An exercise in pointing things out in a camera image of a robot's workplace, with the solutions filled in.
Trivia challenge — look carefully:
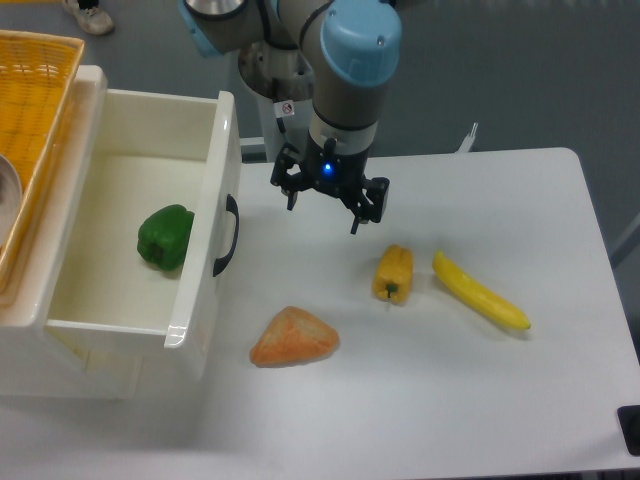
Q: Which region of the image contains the green bell pepper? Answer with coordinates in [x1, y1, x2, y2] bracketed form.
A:
[137, 204, 195, 272]

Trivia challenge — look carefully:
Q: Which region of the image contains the white table bracket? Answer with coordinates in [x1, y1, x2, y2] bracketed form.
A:
[455, 122, 479, 154]

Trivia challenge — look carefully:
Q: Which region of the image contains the white sneaker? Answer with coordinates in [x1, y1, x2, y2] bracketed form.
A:
[61, 0, 115, 36]

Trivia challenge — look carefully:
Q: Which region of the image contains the white drawer cabinet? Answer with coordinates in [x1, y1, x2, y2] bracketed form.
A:
[1, 66, 141, 399]

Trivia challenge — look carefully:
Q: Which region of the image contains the orange bread piece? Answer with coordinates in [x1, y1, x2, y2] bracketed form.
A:
[249, 306, 340, 368]

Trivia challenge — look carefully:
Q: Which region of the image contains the metal bowl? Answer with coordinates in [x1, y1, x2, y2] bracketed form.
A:
[0, 156, 23, 245]

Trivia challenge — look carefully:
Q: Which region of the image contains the black device table corner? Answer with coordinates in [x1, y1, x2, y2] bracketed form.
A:
[617, 405, 640, 457]

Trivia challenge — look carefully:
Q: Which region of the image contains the yellow banana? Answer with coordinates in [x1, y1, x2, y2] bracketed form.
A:
[432, 250, 531, 330]

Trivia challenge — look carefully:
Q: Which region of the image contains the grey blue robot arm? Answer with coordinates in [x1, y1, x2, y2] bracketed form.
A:
[178, 1, 402, 231]

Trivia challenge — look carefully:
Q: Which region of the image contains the yellow woven basket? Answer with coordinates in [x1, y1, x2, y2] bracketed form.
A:
[1, 30, 85, 289]

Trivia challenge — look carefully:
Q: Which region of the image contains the yellow bell pepper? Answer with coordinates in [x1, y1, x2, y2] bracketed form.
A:
[372, 244, 414, 304]

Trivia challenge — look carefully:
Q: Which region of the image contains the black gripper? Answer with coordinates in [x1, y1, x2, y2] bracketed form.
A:
[270, 134, 390, 235]

